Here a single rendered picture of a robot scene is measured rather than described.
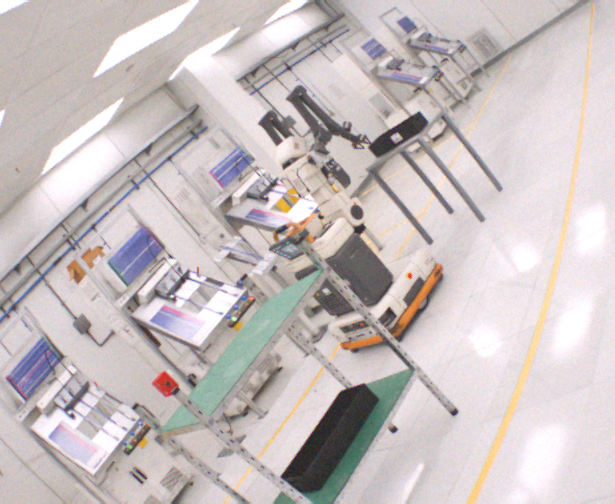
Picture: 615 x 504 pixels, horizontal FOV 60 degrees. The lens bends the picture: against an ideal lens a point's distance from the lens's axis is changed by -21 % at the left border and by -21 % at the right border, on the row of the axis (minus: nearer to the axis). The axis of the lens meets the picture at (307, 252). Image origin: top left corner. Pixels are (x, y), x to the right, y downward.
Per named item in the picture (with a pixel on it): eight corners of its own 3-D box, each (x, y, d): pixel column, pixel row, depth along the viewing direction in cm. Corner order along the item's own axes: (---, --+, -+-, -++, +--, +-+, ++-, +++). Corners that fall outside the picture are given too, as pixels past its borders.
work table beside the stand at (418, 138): (484, 221, 461) (417, 137, 448) (428, 245, 520) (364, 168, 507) (503, 188, 485) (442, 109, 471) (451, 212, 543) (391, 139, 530)
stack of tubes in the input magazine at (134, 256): (163, 248, 527) (143, 225, 523) (128, 285, 493) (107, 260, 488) (157, 254, 536) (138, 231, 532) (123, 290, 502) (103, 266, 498)
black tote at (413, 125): (376, 158, 507) (367, 147, 505) (387, 147, 516) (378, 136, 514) (419, 132, 459) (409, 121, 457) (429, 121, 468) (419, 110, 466)
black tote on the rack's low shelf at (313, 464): (355, 405, 285) (339, 390, 283) (381, 397, 273) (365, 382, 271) (295, 493, 247) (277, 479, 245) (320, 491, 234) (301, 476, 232)
